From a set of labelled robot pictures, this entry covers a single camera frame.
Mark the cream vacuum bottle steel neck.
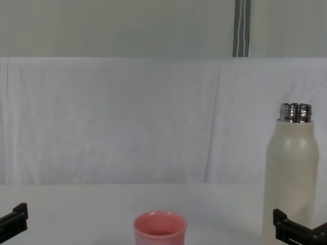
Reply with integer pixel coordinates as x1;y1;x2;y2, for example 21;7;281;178
262;103;320;245

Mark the white table cloth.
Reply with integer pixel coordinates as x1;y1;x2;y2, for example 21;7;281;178
0;182;327;245

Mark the pink cup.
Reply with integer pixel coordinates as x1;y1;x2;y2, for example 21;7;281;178
132;210;188;245

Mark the white curtain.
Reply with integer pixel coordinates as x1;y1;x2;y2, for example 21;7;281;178
0;56;327;185

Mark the grey striped post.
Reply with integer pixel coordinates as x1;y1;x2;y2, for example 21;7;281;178
232;0;252;58

